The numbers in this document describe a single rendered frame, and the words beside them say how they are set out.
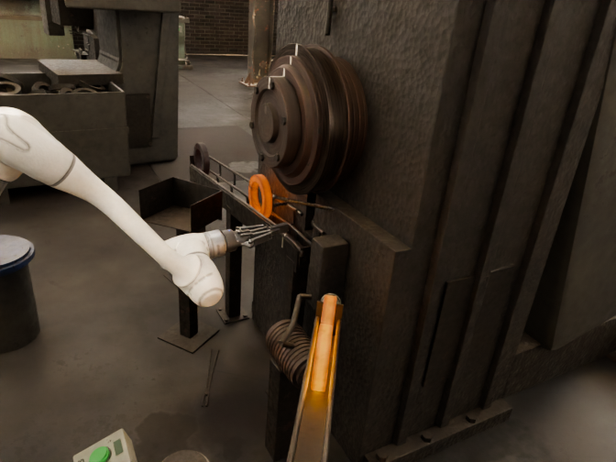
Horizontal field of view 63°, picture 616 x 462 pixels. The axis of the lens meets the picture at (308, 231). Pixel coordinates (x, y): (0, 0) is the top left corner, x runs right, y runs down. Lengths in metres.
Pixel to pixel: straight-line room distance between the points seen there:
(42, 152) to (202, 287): 0.53
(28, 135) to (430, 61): 0.97
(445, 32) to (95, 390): 1.80
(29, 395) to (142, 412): 0.45
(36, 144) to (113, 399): 1.18
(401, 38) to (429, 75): 0.15
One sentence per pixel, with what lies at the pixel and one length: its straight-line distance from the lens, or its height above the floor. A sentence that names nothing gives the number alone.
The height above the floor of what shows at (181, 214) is 0.60.
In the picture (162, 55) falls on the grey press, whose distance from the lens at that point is 4.45.
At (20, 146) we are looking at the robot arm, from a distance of 1.34.
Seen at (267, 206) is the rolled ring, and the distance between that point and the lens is 1.97.
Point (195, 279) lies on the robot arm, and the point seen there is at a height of 0.73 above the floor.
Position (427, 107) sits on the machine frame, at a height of 1.26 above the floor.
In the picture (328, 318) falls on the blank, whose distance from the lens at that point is 1.28.
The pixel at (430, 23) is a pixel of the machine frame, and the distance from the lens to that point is 1.34.
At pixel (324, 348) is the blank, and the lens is 1.15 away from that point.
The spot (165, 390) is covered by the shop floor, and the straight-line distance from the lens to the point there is 2.20.
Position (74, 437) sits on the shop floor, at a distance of 2.10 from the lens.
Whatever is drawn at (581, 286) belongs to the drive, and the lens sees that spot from 2.20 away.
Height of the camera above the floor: 1.50
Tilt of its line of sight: 26 degrees down
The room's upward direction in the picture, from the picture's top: 5 degrees clockwise
